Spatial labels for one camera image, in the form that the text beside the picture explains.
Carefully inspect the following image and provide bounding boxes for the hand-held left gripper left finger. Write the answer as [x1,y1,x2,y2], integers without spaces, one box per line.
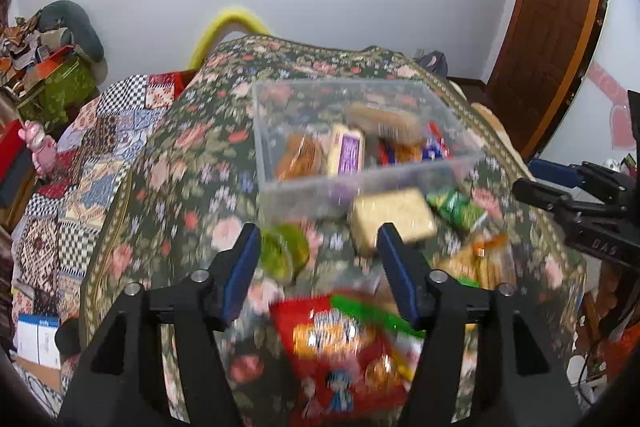
[57,223,263,427]

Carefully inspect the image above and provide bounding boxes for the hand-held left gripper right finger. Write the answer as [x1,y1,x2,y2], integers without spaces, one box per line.
[376,223,583,427]

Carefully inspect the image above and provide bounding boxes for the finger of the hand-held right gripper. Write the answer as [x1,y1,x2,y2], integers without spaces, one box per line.
[512,178,626,228]
[529,159,629,204]

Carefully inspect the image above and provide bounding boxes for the tan biscuit packet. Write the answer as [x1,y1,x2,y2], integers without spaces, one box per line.
[347,188,438,258]

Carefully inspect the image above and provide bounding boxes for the clear plastic container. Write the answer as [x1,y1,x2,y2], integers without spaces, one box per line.
[251,78,485,219]

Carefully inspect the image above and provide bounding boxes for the round green snack packet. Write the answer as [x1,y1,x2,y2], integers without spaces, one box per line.
[257,223,312,284]

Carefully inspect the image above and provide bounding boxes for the orange yellow snack packet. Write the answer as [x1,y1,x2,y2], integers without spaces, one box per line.
[432,232,516,290]

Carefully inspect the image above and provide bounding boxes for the small green snack packet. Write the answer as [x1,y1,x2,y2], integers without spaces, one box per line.
[425,189,488,233]

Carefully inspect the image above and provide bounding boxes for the red snack bag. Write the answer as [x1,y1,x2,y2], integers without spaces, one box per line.
[270,293,426,425]

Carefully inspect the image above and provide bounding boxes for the pink ribbon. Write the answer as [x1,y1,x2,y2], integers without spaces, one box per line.
[582,62,633,148]

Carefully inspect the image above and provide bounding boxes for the orange cracker packet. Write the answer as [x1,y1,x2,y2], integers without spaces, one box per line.
[276,132,328,180]

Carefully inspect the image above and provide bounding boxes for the red blue candy packets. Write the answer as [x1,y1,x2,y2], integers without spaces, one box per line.
[377,121,451,165]

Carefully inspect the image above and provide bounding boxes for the yellow purple snack packet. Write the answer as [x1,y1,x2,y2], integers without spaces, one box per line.
[325,123,366,178]

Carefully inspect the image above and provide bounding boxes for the wooden door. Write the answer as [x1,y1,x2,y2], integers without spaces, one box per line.
[484,0,613,162]

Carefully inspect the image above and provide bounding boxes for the brown bread packet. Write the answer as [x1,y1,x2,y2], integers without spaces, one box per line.
[346,102,426,145]

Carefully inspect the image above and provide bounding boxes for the purple bag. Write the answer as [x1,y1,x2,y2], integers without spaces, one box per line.
[415,50,450,76]

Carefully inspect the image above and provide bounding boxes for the patchwork blanket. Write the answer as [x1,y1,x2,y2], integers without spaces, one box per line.
[10,73,187,325]

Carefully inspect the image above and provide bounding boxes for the white blue cardboard box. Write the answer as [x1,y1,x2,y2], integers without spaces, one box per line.
[15,314,63,370]

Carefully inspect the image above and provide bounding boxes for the pink toy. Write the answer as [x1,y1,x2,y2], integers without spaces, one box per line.
[18,120,58,175]

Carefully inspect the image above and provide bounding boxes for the yellow foam tube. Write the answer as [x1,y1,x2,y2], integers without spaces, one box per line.
[191,6,273,70]

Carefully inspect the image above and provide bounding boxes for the green patterned box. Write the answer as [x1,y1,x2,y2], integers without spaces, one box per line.
[17,57,101,128]

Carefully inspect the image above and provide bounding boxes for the red box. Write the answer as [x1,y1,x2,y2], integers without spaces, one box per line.
[0,119,38,208]

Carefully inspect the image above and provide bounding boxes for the grey plush pillow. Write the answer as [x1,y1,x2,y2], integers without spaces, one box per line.
[37,0,106,64]

